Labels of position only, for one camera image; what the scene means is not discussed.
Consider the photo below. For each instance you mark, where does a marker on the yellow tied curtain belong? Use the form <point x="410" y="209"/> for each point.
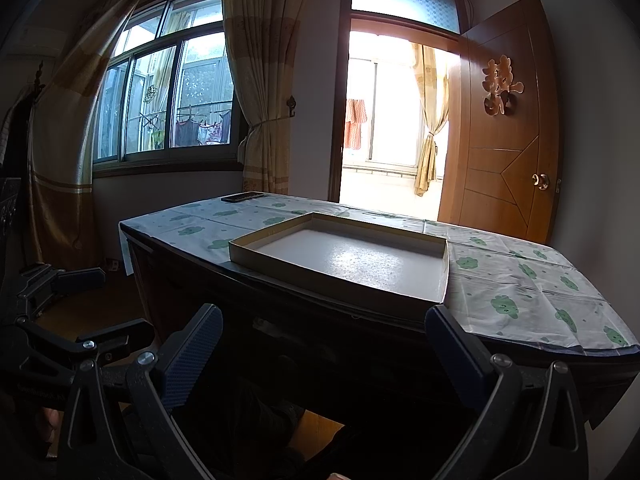
<point x="261" y="41"/>

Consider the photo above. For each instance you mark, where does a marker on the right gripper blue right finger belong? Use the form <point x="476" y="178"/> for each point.
<point x="452" y="351"/>

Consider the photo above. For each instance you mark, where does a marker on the balcony yellow curtain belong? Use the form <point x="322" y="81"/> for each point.
<point x="432" y="77"/>

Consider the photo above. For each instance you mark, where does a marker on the shallow cardboard box tray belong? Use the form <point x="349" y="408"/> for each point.
<point x="373" y="268"/>

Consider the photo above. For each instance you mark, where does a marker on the window with dark frame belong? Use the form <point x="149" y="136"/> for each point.
<point x="168" y="95"/>

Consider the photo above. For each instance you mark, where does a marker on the brass door knob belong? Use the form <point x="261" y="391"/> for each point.
<point x="541" y="181"/>

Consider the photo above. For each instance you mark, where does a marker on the double happiness door ornament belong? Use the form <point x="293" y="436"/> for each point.
<point x="500" y="86"/>

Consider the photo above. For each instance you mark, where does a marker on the orange striped left curtain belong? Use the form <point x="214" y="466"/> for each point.
<point x="60" y="143"/>

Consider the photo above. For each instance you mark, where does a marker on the curtain tieback wall hook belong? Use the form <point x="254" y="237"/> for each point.
<point x="291" y="104"/>

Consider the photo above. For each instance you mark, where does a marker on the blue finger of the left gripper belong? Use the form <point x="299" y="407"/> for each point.
<point x="125" y="338"/>
<point x="44" y="282"/>

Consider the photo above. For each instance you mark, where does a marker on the black smartphone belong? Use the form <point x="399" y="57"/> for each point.
<point x="241" y="197"/>

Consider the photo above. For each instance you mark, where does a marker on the wooden door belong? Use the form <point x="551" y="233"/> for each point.
<point x="491" y="159"/>

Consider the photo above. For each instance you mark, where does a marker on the green cloud print tablecloth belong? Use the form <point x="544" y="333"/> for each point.
<point x="499" y="286"/>

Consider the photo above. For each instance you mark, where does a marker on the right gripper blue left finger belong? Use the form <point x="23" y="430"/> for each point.
<point x="185" y="354"/>

